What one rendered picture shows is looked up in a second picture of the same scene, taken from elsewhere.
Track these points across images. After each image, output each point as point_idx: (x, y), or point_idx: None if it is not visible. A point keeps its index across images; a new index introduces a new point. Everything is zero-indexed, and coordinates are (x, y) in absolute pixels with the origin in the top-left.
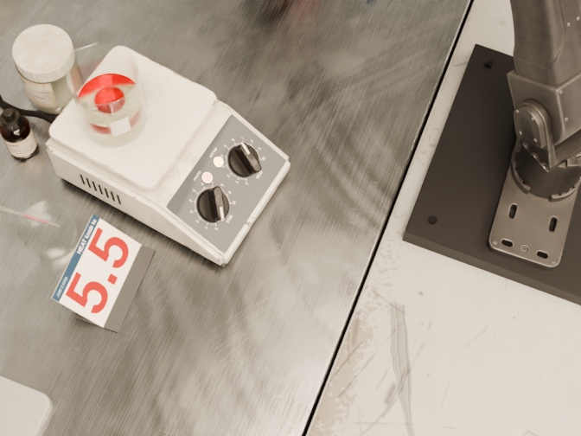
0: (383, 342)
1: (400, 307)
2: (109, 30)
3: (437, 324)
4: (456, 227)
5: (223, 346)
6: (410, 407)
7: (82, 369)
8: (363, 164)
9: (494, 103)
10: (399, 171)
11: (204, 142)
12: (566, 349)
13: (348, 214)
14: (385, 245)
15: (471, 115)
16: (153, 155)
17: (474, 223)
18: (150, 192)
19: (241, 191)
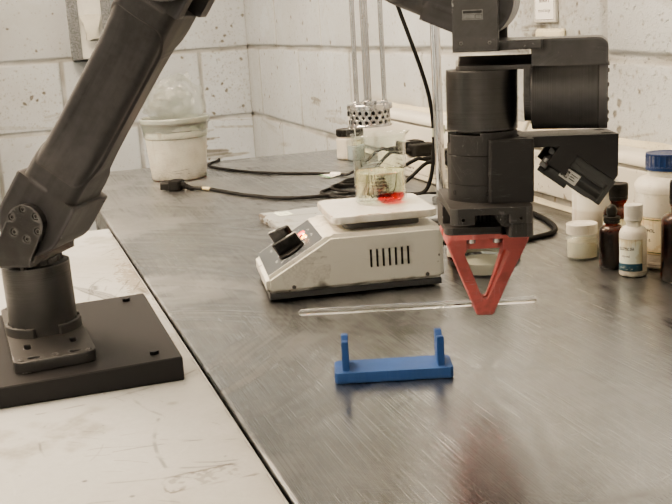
0: (118, 293)
1: None
2: (507, 291)
3: None
4: (103, 304)
5: (222, 268)
6: (77, 289)
7: None
8: (215, 320)
9: (127, 343)
10: (182, 326)
11: (321, 229)
12: None
13: (200, 307)
14: (156, 309)
15: (142, 333)
16: (336, 203)
17: (89, 309)
18: (323, 215)
19: (277, 254)
